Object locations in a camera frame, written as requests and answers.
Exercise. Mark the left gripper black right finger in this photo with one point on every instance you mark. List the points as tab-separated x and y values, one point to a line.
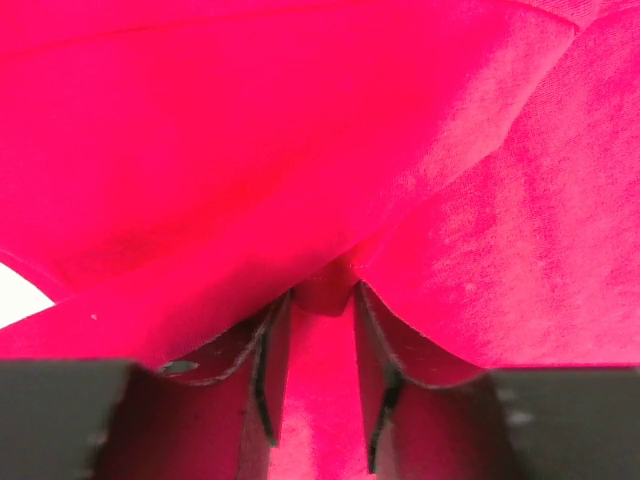
427	414

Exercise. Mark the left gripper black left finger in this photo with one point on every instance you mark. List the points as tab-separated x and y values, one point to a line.
215	413

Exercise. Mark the red t-shirt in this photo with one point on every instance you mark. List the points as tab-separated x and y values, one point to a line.
170	168

